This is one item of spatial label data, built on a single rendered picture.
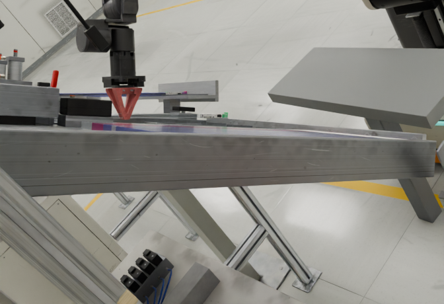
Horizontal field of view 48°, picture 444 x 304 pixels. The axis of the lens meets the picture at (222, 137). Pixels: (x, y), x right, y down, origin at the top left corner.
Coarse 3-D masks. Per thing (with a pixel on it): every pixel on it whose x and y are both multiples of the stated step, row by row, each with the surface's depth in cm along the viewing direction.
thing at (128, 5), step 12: (132, 0) 110; (120, 12) 109; (132, 12) 110; (96, 24) 108; (108, 24) 113; (120, 24) 114; (84, 36) 106; (108, 36) 109; (84, 48) 107; (108, 48) 110
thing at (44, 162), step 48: (0, 144) 44; (48, 144) 46; (96, 144) 49; (144, 144) 52; (192, 144) 56; (240, 144) 60; (288, 144) 64; (336, 144) 70; (384, 144) 76; (432, 144) 84; (48, 192) 47; (96, 192) 49
